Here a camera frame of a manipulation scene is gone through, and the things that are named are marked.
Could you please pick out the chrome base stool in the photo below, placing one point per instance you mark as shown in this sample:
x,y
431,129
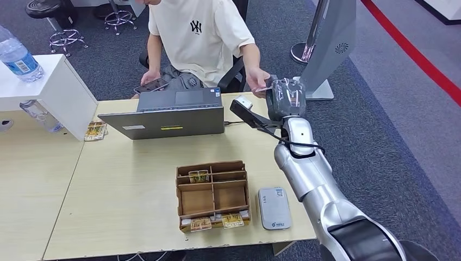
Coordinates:
x,y
116,13

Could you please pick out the person's left forearm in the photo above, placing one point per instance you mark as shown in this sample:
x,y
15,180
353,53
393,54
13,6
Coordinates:
x,y
251,57

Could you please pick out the white desk shelf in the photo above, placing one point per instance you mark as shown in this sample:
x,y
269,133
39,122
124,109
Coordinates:
x,y
65,93

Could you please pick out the gold printed room key card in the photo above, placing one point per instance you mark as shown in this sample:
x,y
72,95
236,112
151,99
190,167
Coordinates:
x,y
198,176
233,220
201,224

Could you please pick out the black seat chrome stool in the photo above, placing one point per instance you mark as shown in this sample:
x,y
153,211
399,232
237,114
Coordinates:
x,y
43,8

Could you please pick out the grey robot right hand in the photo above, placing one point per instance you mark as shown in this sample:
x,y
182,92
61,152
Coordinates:
x,y
286,101

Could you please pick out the white card reader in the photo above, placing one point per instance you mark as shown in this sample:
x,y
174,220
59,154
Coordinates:
x,y
273,209

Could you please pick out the black round base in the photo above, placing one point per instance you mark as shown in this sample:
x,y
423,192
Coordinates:
x,y
421,254

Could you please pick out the grey Lenovo laptop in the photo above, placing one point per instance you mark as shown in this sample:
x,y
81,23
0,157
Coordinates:
x,y
162,124

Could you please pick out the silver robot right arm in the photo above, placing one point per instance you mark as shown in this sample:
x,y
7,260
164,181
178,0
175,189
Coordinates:
x,y
309,173

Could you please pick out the person's right forearm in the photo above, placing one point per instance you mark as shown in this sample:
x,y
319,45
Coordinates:
x,y
154,54

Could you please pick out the brown wooden card organizer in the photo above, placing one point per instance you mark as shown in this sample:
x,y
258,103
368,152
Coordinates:
x,y
196,201

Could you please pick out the person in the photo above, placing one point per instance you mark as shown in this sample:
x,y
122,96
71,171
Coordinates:
x,y
201,47

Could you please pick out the grey kiosk stand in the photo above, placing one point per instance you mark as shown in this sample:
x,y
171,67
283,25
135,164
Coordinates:
x,y
327,43

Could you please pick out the black smartphone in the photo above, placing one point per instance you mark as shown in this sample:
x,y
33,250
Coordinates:
x,y
154,85

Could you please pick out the clear plastic water bottle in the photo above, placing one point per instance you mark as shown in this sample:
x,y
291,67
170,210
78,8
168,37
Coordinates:
x,y
18,59
39,116

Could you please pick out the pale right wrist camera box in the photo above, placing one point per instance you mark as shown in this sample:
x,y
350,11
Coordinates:
x,y
245,102

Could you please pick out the white counter with dark plinth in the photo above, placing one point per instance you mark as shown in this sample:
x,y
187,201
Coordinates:
x,y
446,7

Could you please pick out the gold key card pile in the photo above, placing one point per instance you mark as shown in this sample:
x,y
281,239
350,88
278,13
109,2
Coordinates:
x,y
94,130

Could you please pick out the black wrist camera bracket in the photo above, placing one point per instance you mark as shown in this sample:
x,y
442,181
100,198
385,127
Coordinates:
x,y
248,116

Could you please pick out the white ID card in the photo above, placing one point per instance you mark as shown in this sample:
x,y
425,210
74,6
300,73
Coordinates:
x,y
264,89

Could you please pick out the person's right hand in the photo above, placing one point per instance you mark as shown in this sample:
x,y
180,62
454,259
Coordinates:
x,y
149,76

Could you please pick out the chrome stanchion post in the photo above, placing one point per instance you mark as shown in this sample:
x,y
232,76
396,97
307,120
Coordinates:
x,y
299,51

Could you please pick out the person's left hand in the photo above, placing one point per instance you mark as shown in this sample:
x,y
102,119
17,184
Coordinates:
x,y
255,79

